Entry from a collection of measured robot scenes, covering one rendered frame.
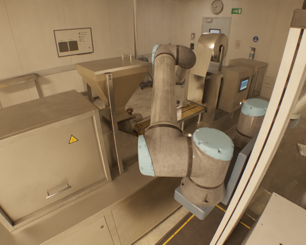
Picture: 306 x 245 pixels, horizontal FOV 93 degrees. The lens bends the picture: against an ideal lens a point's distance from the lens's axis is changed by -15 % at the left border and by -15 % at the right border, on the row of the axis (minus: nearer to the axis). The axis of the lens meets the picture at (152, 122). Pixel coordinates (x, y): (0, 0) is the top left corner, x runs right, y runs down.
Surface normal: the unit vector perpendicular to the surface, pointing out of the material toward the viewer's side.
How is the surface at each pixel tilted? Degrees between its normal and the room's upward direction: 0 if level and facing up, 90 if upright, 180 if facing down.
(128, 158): 90
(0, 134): 0
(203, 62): 71
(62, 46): 90
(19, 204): 90
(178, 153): 42
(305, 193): 0
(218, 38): 90
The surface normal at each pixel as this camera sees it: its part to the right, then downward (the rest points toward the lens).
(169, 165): -0.05, 0.25
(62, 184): 0.63, 0.39
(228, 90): -0.77, 0.32
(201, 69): -0.73, 0.02
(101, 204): 0.00, -0.87
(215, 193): 0.31, 0.15
